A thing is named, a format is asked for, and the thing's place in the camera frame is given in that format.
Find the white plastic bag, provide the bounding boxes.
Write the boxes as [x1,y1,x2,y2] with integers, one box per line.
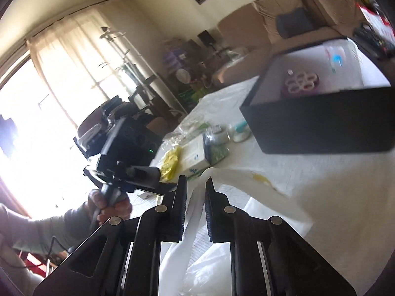
[159,168,313,295]

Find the left forearm green sleeve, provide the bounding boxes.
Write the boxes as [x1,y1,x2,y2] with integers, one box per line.
[1,205,91,255]

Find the left hand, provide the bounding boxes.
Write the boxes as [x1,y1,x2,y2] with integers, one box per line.
[84,189,133,225]

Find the yellow sachet packets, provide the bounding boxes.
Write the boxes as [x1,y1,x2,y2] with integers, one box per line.
[159,146,181,183]

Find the brown chair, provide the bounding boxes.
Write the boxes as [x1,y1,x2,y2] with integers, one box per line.
[77,100,172,138]

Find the white glove box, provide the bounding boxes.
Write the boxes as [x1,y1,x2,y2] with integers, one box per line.
[154,133,231,179]

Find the white table cloth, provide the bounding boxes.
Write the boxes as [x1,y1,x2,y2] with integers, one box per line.
[159,138,394,295]

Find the white curtain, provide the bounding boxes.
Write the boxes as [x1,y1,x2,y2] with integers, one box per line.
[25,0,174,130]

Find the teal capped small bottle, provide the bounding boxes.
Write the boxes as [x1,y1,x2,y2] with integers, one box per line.
[230,121,251,143]

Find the black storage box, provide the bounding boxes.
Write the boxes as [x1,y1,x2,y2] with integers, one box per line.
[240,38,394,154]

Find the dark grey cushion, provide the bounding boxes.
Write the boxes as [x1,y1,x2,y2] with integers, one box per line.
[275,7,316,39]

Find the brown sofa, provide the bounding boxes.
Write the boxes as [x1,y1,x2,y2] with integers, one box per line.
[214,0,365,86]

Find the purple white ring holder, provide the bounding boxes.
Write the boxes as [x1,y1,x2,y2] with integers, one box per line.
[281,72,320,98]

